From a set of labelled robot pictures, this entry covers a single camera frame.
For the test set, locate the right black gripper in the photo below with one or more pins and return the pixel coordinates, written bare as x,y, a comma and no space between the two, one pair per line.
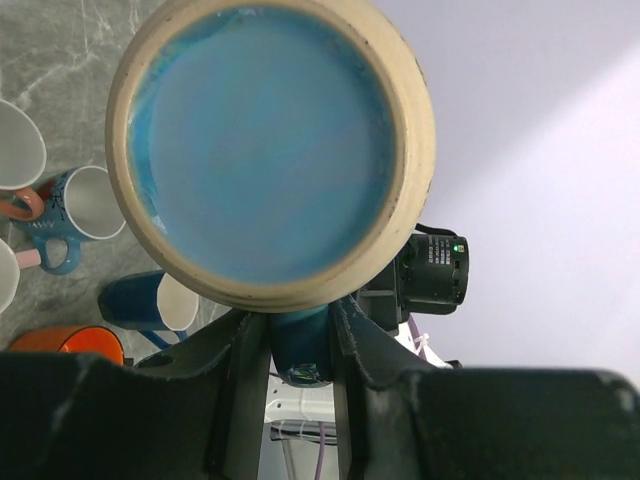
428,276

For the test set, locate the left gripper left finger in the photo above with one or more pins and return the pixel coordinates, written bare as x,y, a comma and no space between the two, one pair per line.
193,411

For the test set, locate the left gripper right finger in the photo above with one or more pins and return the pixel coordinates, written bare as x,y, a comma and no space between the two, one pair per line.
532,424

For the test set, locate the light blue yellow-inside mug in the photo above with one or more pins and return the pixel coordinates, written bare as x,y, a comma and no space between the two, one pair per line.
273,156

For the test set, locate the dark blue white-inside mug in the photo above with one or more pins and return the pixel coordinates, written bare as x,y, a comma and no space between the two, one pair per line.
148,303

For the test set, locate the orange enamel mug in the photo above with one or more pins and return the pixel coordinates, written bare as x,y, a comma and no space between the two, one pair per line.
72,339

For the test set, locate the blue patterned mug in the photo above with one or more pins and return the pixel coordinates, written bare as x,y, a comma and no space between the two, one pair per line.
79,206

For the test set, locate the light pink mug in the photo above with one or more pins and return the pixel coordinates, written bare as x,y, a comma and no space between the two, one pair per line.
11,265

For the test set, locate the salmon pink mug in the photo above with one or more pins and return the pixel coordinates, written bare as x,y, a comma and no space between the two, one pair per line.
23,160

